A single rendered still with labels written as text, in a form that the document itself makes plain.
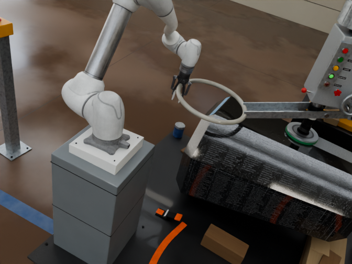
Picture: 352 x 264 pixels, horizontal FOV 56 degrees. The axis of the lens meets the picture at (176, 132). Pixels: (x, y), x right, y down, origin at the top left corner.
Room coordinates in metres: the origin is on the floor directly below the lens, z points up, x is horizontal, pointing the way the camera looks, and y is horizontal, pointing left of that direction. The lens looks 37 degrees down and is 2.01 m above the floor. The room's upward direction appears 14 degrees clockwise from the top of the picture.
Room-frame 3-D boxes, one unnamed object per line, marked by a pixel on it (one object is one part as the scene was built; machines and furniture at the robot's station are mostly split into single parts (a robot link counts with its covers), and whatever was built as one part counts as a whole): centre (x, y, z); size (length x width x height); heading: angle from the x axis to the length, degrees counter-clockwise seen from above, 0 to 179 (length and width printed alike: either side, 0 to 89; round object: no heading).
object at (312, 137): (1.93, -0.82, 0.85); 0.21 x 0.21 x 0.01
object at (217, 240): (1.47, -0.53, 0.07); 0.30 x 0.12 x 0.12; 69
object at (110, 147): (1.33, 0.32, 0.89); 0.22 x 0.18 x 0.06; 75
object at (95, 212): (1.33, 0.34, 0.40); 0.50 x 0.50 x 0.80; 74
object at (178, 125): (2.65, -0.02, 0.08); 0.10 x 0.10 x 0.13
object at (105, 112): (1.34, 0.36, 1.03); 0.18 x 0.16 x 0.22; 60
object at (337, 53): (1.81, -0.76, 1.38); 0.08 x 0.03 x 0.28; 92
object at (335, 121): (2.35, -1.15, 0.81); 0.20 x 0.10 x 0.05; 166
